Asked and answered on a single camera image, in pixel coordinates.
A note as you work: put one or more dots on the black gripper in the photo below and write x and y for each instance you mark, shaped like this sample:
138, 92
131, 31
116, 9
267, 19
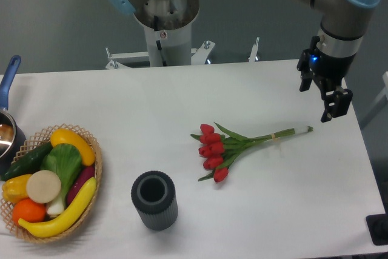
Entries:
327, 73

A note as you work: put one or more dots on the red tulip bouquet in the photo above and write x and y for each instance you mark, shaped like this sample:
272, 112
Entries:
221, 147

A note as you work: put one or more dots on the black device at table edge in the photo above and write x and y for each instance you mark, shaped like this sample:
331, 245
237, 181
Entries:
377, 226

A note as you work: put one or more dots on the dark grey ribbed vase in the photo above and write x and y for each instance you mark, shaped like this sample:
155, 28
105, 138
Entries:
153, 195

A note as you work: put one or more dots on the purple eggplant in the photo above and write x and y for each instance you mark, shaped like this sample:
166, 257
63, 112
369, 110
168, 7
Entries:
83, 176

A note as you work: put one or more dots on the green bok choy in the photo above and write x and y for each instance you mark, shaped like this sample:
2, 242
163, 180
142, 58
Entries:
65, 161

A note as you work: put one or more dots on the woven wicker basket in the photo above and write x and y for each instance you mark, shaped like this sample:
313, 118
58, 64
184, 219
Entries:
36, 140

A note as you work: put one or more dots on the beige round disc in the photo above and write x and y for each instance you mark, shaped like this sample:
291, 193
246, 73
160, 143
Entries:
43, 186

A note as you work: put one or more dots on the green cucumber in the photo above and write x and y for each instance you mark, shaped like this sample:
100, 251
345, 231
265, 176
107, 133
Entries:
28, 163

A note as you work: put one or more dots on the yellow banana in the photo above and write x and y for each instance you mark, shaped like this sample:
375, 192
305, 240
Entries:
68, 218

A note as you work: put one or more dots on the orange fruit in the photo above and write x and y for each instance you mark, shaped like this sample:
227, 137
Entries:
28, 210

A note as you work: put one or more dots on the yellow bell pepper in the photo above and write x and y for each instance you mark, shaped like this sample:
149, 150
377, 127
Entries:
15, 189

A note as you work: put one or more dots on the white metal base frame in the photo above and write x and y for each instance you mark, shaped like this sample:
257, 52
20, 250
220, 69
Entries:
199, 56

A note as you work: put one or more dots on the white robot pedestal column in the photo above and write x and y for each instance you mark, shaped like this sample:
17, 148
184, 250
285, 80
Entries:
167, 27

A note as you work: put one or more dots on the blue handled saucepan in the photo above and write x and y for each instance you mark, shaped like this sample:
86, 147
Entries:
12, 137

